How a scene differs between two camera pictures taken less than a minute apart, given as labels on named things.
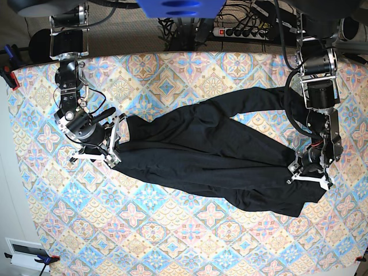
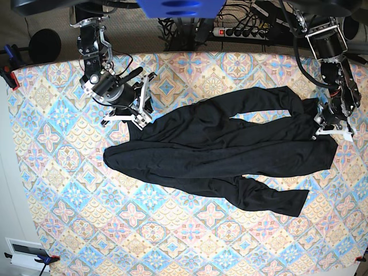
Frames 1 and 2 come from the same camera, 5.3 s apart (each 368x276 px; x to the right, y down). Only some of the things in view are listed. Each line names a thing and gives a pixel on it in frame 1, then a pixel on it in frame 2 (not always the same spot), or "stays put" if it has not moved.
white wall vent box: (24, 253) stays put
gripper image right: (308, 161) → (334, 112)
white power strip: (255, 34) stays put
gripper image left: (81, 126) → (113, 89)
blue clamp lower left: (46, 260) stays put
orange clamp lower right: (360, 259) stays put
